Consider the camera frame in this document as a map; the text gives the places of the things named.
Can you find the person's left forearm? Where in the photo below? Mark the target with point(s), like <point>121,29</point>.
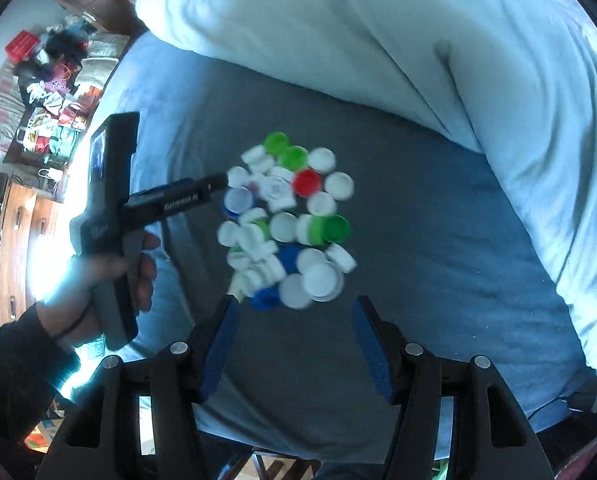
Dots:
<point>13,370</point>

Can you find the red paper bag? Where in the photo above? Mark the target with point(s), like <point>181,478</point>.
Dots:
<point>22,46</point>

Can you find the person's left hand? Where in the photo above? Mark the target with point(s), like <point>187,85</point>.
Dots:
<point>78,290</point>

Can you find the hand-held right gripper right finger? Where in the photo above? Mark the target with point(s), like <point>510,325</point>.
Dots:
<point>373,355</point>

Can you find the wooden stool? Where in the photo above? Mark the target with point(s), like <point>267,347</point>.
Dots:
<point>278,465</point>

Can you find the pile of mixed bottle caps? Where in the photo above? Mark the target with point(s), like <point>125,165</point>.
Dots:
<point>283,227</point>

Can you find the wooden dresser with drawers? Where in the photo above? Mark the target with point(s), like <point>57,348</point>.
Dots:
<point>16,240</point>

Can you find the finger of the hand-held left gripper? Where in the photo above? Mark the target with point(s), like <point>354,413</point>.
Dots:
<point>216,181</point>

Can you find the clutter of bags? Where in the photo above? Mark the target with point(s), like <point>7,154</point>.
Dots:
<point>53,135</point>

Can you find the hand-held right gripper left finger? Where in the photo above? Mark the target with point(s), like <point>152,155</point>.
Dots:
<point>221,350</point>

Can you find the blue bed sheet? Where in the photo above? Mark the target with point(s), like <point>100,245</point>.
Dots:
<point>428,285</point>

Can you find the light blue duvet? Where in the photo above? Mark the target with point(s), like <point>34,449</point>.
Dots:
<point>378,35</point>

